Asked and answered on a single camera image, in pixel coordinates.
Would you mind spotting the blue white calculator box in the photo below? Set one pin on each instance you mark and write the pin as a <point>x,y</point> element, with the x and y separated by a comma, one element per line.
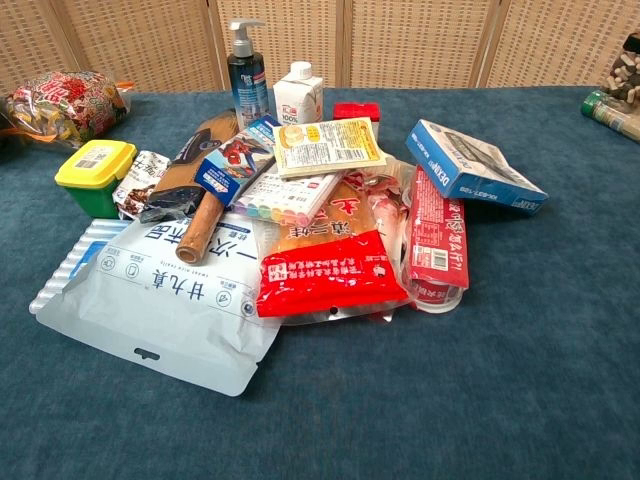
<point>470,165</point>

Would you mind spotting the white pastel chalk box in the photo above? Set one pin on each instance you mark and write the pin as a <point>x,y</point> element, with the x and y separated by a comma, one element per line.
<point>290,197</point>

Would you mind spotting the blue spider-man print box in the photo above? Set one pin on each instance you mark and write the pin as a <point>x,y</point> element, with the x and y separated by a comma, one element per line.
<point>235,160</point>

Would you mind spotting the small red white box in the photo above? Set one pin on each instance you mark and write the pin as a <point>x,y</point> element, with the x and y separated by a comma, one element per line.
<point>356,110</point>

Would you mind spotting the yellow plastic box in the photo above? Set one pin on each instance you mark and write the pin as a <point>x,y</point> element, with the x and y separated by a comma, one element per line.
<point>95,160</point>

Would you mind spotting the red orange noodle bag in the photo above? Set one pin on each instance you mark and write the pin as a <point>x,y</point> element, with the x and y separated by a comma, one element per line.
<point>330,275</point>

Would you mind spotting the clear bag of pink snacks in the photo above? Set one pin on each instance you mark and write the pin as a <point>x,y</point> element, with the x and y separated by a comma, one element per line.
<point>385,210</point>

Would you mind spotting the cream pancake print packet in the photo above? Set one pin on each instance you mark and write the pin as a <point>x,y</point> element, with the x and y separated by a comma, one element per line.
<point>330,147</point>

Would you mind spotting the red snack packet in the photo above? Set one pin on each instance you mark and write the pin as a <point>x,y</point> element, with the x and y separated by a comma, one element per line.
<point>437,235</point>

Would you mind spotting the brown cylindrical stick pack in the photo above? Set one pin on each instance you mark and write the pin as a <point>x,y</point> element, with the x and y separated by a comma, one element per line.
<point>202,230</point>

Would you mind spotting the white drink carton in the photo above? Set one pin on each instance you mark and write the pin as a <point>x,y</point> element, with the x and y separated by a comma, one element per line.
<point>297,97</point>

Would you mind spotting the dark blue spaghetti pack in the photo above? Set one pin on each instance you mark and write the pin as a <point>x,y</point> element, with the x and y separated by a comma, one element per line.
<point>187,160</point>

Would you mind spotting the large white resealable pouch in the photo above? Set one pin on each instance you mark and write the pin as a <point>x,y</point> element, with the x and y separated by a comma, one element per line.
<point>165,310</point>

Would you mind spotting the dark pump dispenser bottle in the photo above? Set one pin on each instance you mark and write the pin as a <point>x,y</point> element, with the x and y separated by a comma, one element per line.
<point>248,80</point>

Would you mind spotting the small white brown snack packet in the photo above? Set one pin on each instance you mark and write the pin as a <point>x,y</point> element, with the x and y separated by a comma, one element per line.
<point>142,182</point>

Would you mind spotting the blue tablecloth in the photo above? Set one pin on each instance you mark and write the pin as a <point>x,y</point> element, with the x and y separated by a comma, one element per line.
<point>450,380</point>

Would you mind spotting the woven wicker folding screen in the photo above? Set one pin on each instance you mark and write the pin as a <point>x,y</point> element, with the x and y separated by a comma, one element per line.
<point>415,45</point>

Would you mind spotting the ribbed white blue pack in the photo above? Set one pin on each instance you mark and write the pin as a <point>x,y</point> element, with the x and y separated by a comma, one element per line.
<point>65,265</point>

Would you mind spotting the red colourful snack bag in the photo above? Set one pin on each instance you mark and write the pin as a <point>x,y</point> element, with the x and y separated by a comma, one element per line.
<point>65,105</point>

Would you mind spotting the green cap spice bottle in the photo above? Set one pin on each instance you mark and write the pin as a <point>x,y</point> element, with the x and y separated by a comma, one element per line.
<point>610,114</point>

